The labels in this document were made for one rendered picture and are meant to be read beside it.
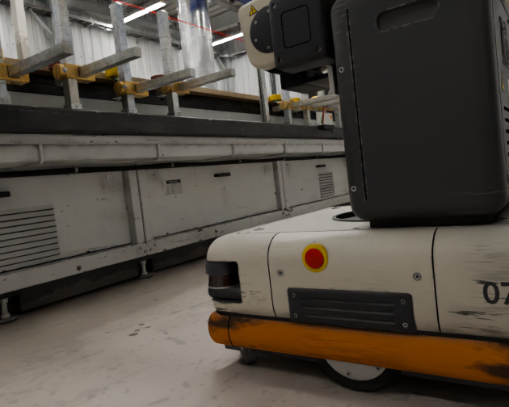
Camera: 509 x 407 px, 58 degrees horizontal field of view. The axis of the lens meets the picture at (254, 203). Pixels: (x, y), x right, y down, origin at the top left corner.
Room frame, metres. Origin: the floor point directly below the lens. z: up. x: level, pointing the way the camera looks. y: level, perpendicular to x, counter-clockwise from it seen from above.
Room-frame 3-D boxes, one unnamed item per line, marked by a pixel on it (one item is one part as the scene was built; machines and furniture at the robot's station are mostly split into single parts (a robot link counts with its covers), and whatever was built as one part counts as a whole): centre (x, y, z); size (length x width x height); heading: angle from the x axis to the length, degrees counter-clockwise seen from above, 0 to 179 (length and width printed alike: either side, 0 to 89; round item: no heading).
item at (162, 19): (2.02, 0.30, 0.92); 0.04 x 0.04 x 0.48; 55
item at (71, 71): (1.63, 0.58, 0.83); 0.14 x 0.06 x 0.05; 145
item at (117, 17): (1.82, 0.45, 0.90); 0.04 x 0.04 x 0.48; 55
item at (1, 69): (1.43, 0.72, 0.80); 0.14 x 0.06 x 0.05; 145
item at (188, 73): (1.80, 0.35, 0.80); 0.43 x 0.03 x 0.04; 55
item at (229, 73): (2.00, 0.20, 0.83); 0.43 x 0.03 x 0.04; 55
